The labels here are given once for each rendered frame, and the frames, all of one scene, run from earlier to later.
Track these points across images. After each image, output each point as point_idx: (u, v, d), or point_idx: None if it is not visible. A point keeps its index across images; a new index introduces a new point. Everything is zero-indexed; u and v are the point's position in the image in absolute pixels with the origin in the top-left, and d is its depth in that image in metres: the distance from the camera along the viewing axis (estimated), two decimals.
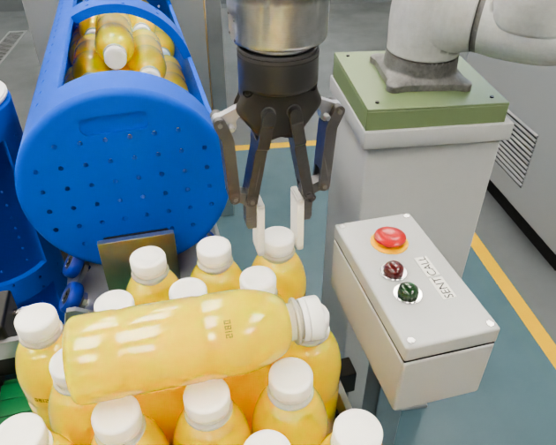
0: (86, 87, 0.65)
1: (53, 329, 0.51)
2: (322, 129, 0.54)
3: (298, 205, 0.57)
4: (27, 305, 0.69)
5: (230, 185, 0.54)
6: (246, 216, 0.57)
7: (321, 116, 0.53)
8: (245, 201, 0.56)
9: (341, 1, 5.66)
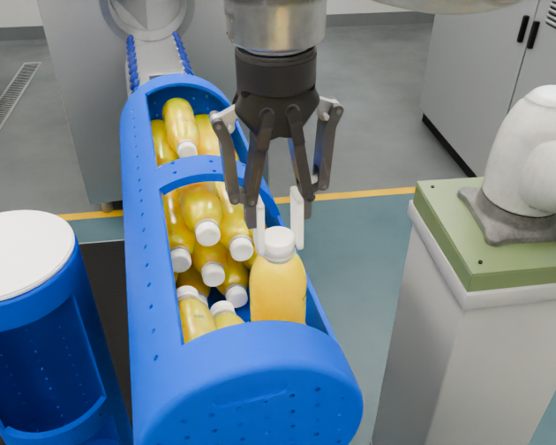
0: (223, 360, 0.57)
1: None
2: (321, 129, 0.54)
3: (297, 205, 0.57)
4: None
5: (229, 186, 0.54)
6: (246, 216, 0.57)
7: (320, 116, 0.53)
8: (245, 201, 0.56)
9: (359, 27, 5.58)
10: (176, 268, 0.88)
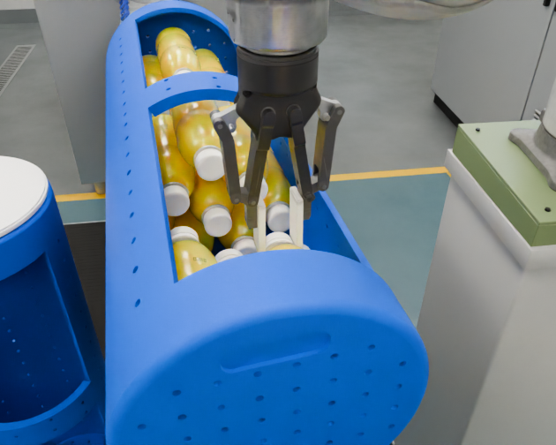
0: (236, 300, 0.38)
1: None
2: (321, 129, 0.54)
3: (297, 205, 0.57)
4: None
5: (231, 185, 0.54)
6: (247, 216, 0.57)
7: (321, 116, 0.53)
8: (246, 201, 0.56)
9: (364, 11, 5.39)
10: (171, 211, 0.70)
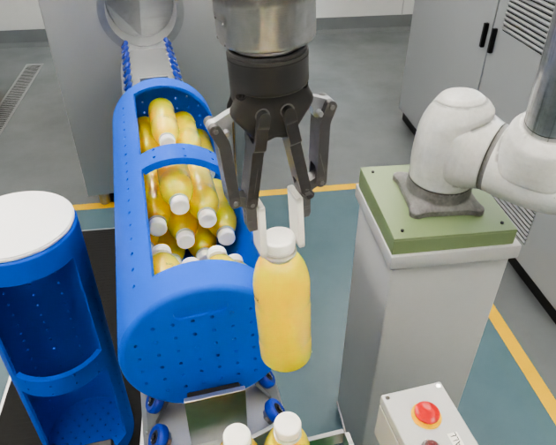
0: (180, 284, 0.80)
1: None
2: (315, 125, 0.54)
3: (297, 203, 0.57)
4: None
5: (229, 190, 0.54)
6: (247, 220, 0.57)
7: (314, 112, 0.53)
8: (245, 205, 0.56)
9: (348, 30, 5.81)
10: (155, 233, 1.12)
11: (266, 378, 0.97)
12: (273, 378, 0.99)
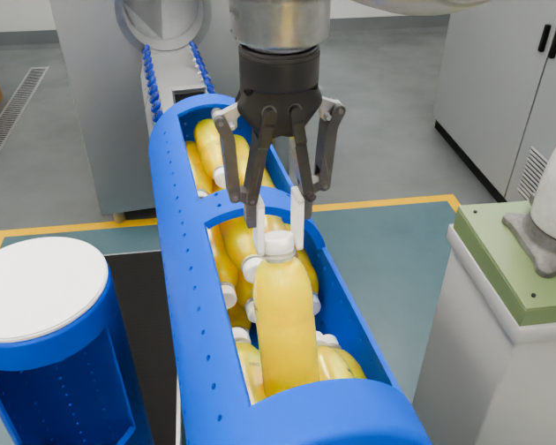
0: (299, 427, 0.53)
1: None
2: (323, 129, 0.54)
3: (298, 205, 0.57)
4: None
5: (230, 184, 0.54)
6: (246, 215, 0.57)
7: (322, 116, 0.53)
8: (245, 200, 0.56)
9: (367, 31, 5.54)
10: None
11: None
12: None
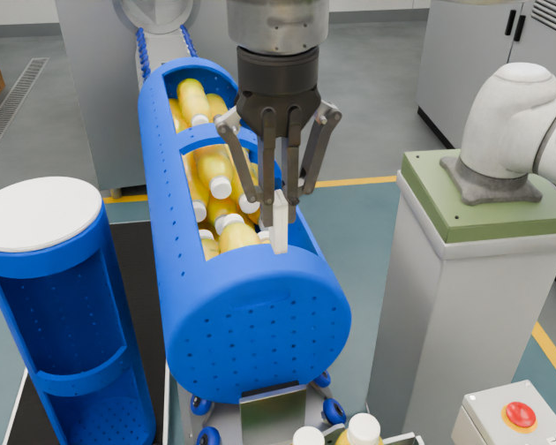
0: (238, 270, 0.71)
1: None
2: (238, 139, 0.53)
3: (274, 194, 0.59)
4: None
5: (308, 164, 0.58)
6: None
7: (236, 124, 0.52)
8: None
9: (357, 25, 5.72)
10: None
11: (321, 376, 0.88)
12: (327, 376, 0.91)
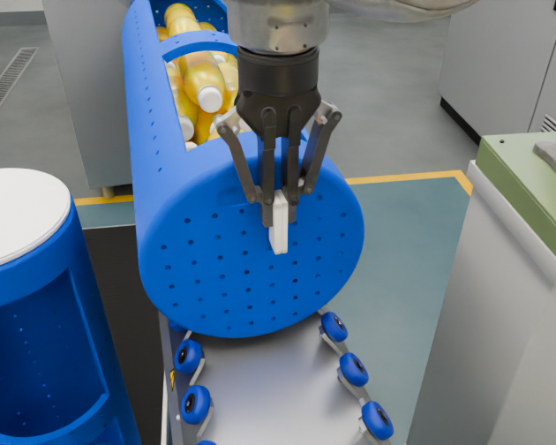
0: (227, 155, 0.58)
1: None
2: (238, 139, 0.53)
3: (274, 194, 0.59)
4: None
5: (308, 164, 0.58)
6: None
7: (236, 124, 0.52)
8: None
9: None
10: None
11: None
12: None
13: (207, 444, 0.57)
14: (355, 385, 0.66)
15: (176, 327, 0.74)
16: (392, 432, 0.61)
